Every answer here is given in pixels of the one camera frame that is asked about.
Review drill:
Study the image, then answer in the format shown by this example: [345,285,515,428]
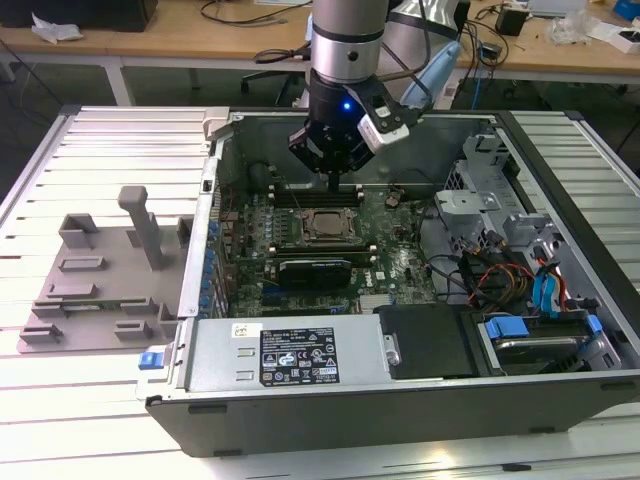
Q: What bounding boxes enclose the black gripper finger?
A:
[288,129,335,193]
[333,142,375,193]

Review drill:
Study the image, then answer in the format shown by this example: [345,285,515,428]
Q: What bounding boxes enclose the metal socket cover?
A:
[301,207,358,240]

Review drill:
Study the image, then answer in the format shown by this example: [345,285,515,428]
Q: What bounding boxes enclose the silver CPU chip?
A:
[312,212,347,237]

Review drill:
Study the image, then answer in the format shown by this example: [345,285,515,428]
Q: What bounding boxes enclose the CPU socket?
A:
[298,205,360,242]

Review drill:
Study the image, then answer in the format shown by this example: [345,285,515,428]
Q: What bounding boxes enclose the black RAM slot bank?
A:
[268,183,365,207]
[267,241,379,267]

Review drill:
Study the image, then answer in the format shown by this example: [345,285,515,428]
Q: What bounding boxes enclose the black office chair base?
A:
[241,69,309,107]

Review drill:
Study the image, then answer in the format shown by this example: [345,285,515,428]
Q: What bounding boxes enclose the green motherboard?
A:
[217,184,441,319]

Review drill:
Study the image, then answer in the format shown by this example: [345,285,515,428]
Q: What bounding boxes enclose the grey metal drive cage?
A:
[432,130,576,321]

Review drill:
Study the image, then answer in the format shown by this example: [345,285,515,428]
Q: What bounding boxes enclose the black graphics card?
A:
[277,257,354,290]

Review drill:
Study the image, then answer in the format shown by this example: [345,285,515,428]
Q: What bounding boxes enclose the wooden desk with white legs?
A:
[0,0,640,106]

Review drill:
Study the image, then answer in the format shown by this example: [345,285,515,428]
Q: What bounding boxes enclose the black plastic shroud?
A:
[374,304,476,381]

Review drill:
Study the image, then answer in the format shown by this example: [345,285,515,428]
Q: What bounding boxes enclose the black cube adapter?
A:
[494,7,530,37]

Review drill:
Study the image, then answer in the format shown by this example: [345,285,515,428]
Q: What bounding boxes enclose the black printed supply label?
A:
[259,327,341,386]

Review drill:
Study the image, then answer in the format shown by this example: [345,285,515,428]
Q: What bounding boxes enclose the silver power supply unit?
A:
[184,315,396,394]

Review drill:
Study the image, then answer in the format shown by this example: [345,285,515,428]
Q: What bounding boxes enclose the blue disk carrier with disk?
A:
[482,313,606,375]

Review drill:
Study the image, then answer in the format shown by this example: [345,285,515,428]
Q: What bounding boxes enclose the grey plastic parts rack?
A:
[17,185,196,355]

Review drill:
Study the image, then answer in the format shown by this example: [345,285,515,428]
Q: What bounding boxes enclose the grey flat device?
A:
[528,0,587,17]

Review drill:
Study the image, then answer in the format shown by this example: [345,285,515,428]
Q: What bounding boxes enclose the clear plastic bag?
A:
[547,8,601,47]

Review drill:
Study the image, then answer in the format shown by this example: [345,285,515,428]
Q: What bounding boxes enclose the green RAM stick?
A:
[59,298,126,309]

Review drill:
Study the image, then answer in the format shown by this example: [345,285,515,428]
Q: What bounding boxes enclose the black open PC case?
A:
[137,107,640,459]

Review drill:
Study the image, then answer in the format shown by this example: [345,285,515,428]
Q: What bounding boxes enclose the large black box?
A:
[0,0,160,31]

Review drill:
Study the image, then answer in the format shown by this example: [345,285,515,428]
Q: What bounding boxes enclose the crumpled white paper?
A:
[30,12,84,45]

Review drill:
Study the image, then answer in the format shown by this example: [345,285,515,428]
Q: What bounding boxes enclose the white cardboard box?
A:
[587,19,640,55]

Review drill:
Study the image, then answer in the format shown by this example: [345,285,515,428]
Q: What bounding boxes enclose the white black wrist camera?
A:
[357,87,412,152]

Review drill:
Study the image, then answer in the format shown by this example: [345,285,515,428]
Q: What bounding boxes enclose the grey case release handle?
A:
[202,107,235,145]

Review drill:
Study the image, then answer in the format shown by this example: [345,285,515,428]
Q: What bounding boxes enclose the black looped wire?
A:
[418,202,474,304]

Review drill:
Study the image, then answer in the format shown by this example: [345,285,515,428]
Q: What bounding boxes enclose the red yellow wire bundle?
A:
[469,263,535,307]

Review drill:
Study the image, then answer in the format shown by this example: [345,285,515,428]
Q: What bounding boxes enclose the blue flat data wire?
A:
[530,269,565,320]

